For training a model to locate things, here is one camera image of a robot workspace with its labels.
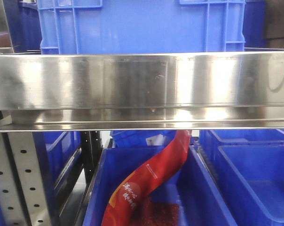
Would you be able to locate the empty blue bin right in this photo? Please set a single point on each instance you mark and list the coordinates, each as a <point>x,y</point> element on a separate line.
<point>251,178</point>

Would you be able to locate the blue crate on upper shelf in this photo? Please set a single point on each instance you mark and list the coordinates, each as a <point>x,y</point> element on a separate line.
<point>140,26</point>

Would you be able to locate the stainless steel shelf rail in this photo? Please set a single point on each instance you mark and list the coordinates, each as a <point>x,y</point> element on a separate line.
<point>221,90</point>

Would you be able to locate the blue bin with red bag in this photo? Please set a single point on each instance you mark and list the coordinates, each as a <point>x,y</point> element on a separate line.
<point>191,188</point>

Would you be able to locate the red printed snack bag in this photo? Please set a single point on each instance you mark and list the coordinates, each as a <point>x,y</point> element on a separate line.
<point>132,191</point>

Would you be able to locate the perforated steel shelf post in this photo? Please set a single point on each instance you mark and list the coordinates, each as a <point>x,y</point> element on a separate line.
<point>19,202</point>

